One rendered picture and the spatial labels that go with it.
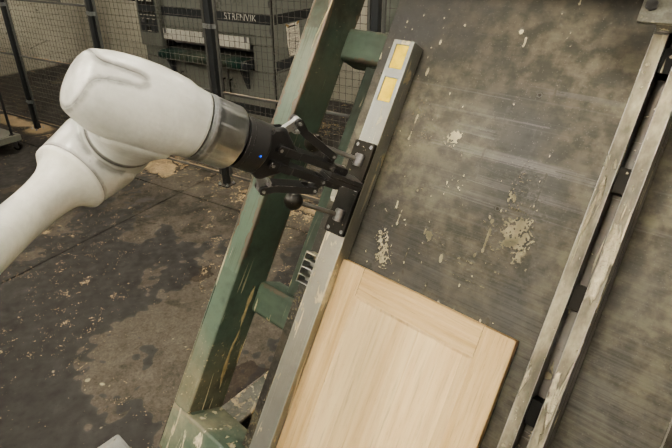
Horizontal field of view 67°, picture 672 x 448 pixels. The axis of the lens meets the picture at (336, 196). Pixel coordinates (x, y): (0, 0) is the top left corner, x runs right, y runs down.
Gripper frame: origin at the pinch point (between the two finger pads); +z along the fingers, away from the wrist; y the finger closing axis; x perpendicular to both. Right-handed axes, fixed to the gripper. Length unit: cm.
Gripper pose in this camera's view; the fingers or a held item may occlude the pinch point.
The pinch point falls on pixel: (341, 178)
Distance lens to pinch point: 82.4
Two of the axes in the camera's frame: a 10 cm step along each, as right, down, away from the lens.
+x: 4.8, 4.8, -7.3
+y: -4.9, 8.4, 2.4
